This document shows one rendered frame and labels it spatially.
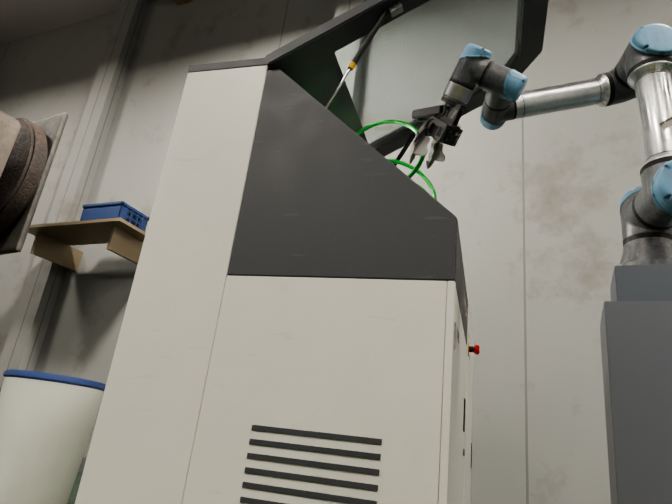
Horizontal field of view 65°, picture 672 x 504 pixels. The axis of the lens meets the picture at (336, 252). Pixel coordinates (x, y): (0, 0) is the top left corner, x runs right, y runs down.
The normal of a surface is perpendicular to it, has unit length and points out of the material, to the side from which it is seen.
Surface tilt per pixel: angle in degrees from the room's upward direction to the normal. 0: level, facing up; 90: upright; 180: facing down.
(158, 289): 90
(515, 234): 90
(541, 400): 90
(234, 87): 90
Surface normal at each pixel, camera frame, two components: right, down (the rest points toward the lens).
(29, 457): 0.38, -0.22
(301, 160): -0.26, -0.37
